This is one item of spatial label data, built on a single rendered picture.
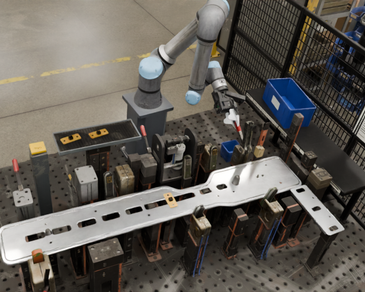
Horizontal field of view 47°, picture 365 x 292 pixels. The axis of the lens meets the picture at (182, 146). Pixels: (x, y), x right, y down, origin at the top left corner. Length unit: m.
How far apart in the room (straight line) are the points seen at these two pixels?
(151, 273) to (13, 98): 2.66
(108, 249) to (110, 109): 2.52
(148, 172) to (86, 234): 0.41
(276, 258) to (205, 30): 1.14
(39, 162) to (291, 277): 1.27
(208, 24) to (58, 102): 2.45
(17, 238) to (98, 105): 2.49
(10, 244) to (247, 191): 1.04
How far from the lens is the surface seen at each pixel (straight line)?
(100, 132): 1.93
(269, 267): 2.15
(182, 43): 2.16
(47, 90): 4.31
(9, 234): 1.80
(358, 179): 2.27
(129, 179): 1.86
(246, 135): 2.07
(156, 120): 2.26
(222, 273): 2.07
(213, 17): 1.96
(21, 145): 3.70
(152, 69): 2.11
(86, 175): 1.82
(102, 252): 1.67
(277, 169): 2.17
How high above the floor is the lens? 2.40
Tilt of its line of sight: 40 degrees down
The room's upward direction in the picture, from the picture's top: 9 degrees clockwise
